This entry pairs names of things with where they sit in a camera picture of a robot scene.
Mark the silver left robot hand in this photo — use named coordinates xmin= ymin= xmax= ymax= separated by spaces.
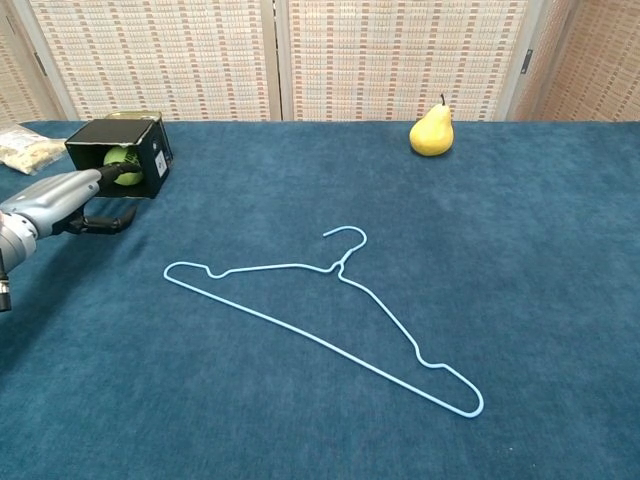
xmin=0 ymin=163 xmax=143 ymax=240

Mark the green tennis ball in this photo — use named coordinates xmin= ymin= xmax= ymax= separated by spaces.
xmin=103 ymin=145 xmax=143 ymax=187

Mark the black open cardboard box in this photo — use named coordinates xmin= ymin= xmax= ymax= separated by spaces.
xmin=64 ymin=117 xmax=176 ymax=200

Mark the clear plastic snack bag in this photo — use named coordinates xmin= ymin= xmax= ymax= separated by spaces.
xmin=0 ymin=126 xmax=70 ymax=176

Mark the woven folding screen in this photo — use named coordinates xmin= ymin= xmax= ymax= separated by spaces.
xmin=0 ymin=0 xmax=640 ymax=132

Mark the yellow pear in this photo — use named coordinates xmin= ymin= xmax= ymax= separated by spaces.
xmin=409 ymin=93 xmax=455 ymax=158

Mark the light blue wire hanger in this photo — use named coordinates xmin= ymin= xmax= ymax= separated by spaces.
xmin=163 ymin=225 xmax=486 ymax=419

